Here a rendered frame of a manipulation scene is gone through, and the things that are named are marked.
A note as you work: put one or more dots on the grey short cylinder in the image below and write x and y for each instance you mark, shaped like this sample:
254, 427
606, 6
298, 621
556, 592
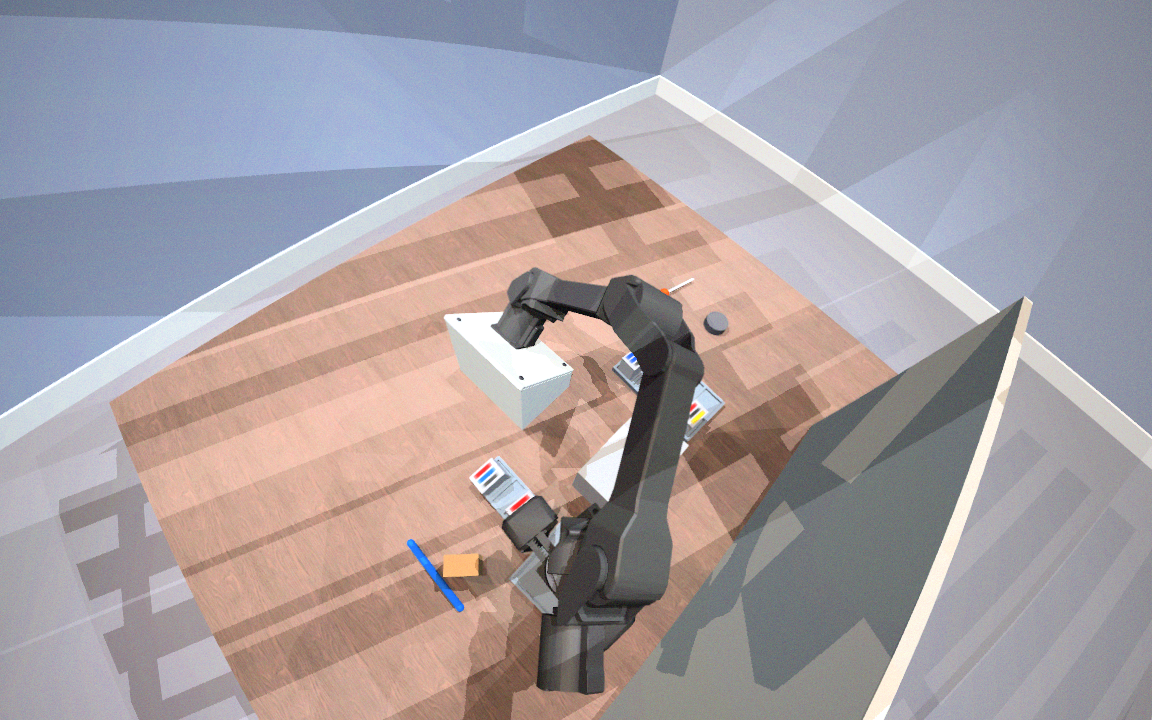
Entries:
715, 323

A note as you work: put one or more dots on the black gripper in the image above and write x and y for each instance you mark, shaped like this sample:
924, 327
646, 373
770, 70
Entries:
529, 527

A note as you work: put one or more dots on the blue rod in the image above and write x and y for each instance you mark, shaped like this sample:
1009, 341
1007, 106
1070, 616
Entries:
422, 558

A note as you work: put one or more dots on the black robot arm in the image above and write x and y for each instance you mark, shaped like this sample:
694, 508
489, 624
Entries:
611, 562

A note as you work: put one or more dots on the orange screwdriver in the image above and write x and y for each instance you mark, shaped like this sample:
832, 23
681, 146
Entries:
668, 291

